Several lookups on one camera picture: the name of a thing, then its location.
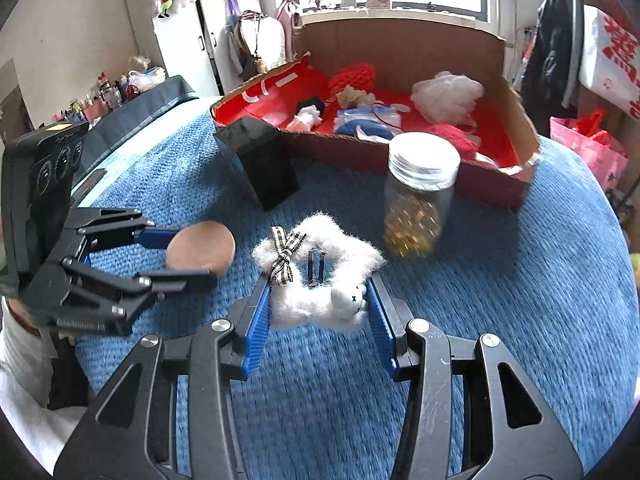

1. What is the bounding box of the tan round powder puff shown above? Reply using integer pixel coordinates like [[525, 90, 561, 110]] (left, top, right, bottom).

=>
[[165, 221, 235, 275]]

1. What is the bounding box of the red net sponge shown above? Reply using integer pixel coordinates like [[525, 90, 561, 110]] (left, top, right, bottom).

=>
[[329, 63, 376, 96]]

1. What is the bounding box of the blue white tissue pack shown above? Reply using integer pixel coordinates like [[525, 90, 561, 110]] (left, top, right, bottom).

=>
[[333, 105, 401, 141]]

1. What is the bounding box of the white red paper bag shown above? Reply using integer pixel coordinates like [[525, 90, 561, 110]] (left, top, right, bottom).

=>
[[579, 6, 639, 122]]

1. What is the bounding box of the white cushioned chair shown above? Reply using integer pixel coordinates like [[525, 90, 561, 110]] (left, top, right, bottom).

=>
[[234, 11, 286, 81]]

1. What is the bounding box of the black hanging jacket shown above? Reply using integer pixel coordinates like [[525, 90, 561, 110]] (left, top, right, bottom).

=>
[[521, 0, 584, 138]]

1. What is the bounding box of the black colourful small box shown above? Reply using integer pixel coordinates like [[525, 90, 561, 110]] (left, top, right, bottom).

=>
[[215, 116, 299, 211]]

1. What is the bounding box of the dark blue side shelf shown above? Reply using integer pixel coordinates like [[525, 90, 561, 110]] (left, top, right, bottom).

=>
[[73, 76, 198, 184]]

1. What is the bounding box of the red knitted heart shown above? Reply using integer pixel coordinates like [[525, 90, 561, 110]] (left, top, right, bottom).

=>
[[426, 124, 478, 160]]

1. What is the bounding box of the white cloth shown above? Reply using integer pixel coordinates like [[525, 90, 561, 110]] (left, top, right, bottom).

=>
[[286, 105, 322, 132]]

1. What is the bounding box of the white wardrobe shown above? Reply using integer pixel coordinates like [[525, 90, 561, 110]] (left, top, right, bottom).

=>
[[126, 0, 260, 96]]

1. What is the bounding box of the black camera phone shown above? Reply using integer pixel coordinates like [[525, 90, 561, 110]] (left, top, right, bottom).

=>
[[1, 122, 89, 297]]

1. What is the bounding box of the person's left hand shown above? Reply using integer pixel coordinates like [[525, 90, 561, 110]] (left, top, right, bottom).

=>
[[4, 297, 40, 337]]

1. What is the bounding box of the black pompom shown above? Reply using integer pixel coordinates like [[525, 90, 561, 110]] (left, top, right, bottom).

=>
[[295, 96, 326, 114]]

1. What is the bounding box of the white mesh bath sponge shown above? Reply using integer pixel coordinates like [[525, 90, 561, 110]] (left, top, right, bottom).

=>
[[410, 70, 485, 127]]

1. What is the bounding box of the pink plastic bag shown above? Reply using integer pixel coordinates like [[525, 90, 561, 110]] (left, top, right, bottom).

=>
[[550, 107, 628, 191]]

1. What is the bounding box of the cream knitted scrunchie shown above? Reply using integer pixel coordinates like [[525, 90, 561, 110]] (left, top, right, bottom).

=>
[[336, 84, 376, 110]]

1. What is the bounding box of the glass jar with white lid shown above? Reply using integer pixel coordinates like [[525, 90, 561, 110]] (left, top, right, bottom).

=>
[[384, 132, 461, 258]]

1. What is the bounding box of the blue knitted blanket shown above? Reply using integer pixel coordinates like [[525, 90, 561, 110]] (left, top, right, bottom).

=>
[[92, 114, 639, 479]]

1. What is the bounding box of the red cardboard box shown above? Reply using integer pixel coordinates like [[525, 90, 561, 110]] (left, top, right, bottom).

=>
[[210, 18, 540, 210]]

